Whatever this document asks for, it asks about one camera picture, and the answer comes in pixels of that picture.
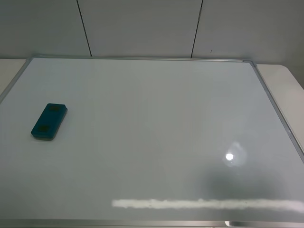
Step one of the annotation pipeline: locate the teal whiteboard eraser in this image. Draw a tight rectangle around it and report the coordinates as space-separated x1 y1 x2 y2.
31 103 68 141

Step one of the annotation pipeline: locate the white whiteboard with aluminium frame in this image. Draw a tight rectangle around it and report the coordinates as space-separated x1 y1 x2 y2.
0 57 304 228

